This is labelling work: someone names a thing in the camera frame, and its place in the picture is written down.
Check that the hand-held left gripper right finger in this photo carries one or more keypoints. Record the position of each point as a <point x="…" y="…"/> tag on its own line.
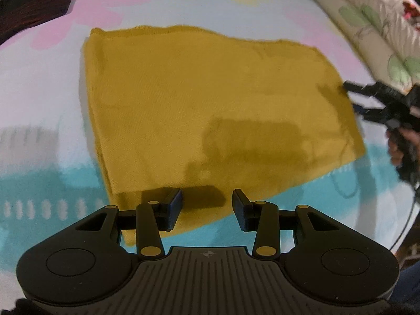
<point x="238" y="208"/>

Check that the person's right hand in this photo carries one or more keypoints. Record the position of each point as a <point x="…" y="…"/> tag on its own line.
<point x="403" y="151"/>

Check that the flower print blanket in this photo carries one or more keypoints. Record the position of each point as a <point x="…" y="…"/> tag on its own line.
<point x="49" y="121"/>

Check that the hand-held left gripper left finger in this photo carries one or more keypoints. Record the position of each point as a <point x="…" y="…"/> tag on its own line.
<point x="175" y="205"/>

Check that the dark maroon folded garment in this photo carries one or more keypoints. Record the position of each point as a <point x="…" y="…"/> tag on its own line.
<point x="32" y="10"/>

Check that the yellow knit sweater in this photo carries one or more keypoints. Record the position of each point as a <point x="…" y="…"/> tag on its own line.
<point x="197" y="88"/>

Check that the person's right leg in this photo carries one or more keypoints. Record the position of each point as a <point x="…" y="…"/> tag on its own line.
<point x="408" y="285"/>

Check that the floral rolled quilt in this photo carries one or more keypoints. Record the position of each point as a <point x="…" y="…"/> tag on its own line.
<point x="367" y="23"/>

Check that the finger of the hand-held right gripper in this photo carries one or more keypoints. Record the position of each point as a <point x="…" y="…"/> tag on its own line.
<point x="361" y="88"/>
<point x="369" y="113"/>

